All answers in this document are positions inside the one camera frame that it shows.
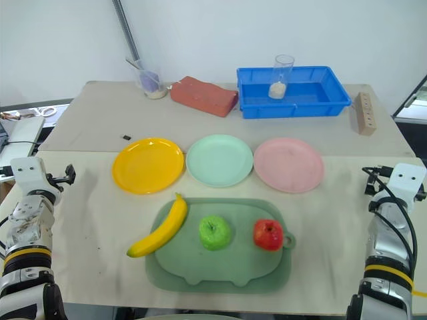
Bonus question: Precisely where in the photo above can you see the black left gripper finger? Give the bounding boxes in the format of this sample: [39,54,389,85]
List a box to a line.
[63,164,77,185]

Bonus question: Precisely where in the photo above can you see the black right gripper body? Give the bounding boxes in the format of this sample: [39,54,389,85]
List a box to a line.
[363,173,380,198]

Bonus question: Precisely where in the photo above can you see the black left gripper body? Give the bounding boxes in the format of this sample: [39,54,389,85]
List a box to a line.
[45,173,65,195]

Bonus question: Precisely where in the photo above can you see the yellow plate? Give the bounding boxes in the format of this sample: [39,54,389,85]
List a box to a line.
[111,137,185,195]

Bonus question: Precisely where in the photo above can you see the pink plate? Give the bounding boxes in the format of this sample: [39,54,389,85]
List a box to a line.
[254,137,325,194]

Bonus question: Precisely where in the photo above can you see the pale green plate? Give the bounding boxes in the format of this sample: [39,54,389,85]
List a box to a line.
[185,133,254,188]

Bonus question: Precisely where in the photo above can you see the wooden block with holes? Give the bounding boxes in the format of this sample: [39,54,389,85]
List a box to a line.
[348,91,378,136]

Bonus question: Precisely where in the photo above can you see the yellow banana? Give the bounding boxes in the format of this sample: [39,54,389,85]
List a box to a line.
[126,192,189,258]

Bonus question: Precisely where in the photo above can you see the red apple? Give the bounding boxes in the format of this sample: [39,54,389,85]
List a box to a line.
[252,219,285,252]

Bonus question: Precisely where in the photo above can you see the blue plastic bin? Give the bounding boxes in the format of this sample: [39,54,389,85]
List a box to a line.
[236,65,352,119]

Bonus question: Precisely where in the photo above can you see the clear beaker with purple scoop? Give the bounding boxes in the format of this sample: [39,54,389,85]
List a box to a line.
[135,61,168,100]

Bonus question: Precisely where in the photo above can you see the clear cup with grains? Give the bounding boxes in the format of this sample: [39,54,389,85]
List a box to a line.
[268,54,296,99]

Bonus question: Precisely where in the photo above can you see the threaded metal rod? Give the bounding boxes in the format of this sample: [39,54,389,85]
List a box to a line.
[111,0,141,66]

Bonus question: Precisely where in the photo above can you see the red brick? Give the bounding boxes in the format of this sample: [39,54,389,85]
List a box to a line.
[169,76,240,118]

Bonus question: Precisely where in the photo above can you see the green apple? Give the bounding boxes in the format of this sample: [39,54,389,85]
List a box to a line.
[199,215,232,251]

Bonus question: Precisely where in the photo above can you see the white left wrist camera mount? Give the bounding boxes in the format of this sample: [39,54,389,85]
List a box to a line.
[9,156,58,197]

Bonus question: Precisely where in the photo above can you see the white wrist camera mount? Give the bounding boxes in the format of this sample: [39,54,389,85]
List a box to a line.
[9,156,58,197]
[388,162,427,207]

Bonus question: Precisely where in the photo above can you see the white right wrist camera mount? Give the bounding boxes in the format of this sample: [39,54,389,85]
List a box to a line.
[388,162,427,207]

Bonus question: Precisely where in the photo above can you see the black desk cable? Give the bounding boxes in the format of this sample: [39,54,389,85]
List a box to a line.
[0,138,43,149]

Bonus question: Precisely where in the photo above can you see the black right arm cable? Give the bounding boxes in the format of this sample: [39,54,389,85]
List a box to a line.
[362,165,418,291]

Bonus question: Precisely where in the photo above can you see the white handled scissors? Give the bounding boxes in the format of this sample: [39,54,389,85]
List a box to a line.
[31,105,58,118]

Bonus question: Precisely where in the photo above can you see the yellow cable tie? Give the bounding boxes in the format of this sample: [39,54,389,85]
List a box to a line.
[364,265,427,297]

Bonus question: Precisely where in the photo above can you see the green tray with handle loop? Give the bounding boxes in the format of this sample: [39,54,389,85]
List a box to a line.
[144,197,297,294]

